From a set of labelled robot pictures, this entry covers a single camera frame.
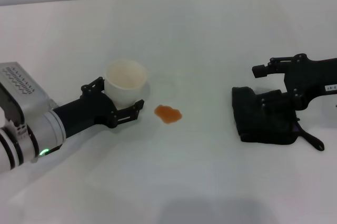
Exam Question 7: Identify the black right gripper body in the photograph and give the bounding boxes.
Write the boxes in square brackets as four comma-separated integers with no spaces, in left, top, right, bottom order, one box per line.
[284,54,337,110]

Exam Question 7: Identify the dark blue rag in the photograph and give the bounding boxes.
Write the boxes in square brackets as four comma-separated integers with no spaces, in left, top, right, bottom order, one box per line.
[231,86,325,152]

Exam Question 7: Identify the brown water stain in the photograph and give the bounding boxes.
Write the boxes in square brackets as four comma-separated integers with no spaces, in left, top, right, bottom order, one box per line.
[154,104,183,124]

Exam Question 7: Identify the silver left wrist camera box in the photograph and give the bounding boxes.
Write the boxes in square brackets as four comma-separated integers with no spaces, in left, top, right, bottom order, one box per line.
[0,62,55,126]

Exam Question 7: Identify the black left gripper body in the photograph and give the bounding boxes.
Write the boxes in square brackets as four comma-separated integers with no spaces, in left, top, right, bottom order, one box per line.
[51,93,118,139]

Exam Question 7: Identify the white paper cup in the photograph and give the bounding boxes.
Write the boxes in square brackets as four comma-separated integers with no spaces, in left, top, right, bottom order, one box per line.
[104,60,147,109]

